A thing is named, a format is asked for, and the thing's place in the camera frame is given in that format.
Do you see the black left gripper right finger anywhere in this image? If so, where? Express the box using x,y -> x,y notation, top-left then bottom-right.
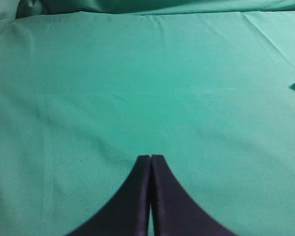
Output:
150,155 -> 235,236

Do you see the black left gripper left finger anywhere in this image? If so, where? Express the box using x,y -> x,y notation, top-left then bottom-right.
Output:
69,155 -> 150,236

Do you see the green cloth backdrop and cover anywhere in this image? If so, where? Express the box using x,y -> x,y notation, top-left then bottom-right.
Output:
0,0 -> 295,236

